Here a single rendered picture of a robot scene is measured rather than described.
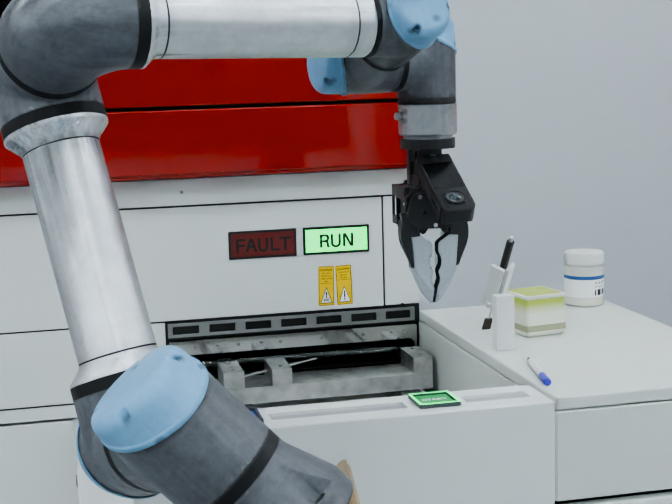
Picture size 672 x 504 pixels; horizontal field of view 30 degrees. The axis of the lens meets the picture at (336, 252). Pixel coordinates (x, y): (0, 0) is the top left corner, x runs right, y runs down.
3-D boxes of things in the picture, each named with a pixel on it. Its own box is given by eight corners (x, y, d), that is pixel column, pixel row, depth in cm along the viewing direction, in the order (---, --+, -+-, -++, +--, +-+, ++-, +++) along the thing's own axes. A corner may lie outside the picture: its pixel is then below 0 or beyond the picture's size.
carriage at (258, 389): (214, 395, 214) (213, 378, 213) (419, 377, 222) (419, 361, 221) (220, 407, 206) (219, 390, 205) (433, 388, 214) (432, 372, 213)
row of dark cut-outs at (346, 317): (167, 337, 215) (167, 323, 214) (413, 319, 224) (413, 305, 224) (168, 338, 214) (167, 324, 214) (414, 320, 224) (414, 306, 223)
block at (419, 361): (400, 363, 220) (400, 346, 220) (419, 361, 221) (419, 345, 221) (413, 373, 213) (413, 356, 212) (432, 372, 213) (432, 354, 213)
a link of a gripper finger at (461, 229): (465, 263, 164) (464, 195, 162) (469, 264, 162) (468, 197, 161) (430, 265, 163) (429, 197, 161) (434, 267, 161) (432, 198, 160)
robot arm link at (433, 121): (464, 103, 158) (402, 106, 156) (465, 140, 158) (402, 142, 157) (446, 102, 165) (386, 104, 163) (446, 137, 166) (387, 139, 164)
